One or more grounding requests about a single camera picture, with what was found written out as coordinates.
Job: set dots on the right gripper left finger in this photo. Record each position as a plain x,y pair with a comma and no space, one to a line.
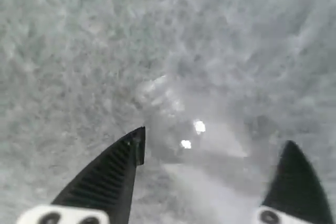
105,179

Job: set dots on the clear plastic bottle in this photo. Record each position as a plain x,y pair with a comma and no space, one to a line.
181,129

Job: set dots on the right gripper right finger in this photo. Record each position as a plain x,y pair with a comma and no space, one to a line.
294,182

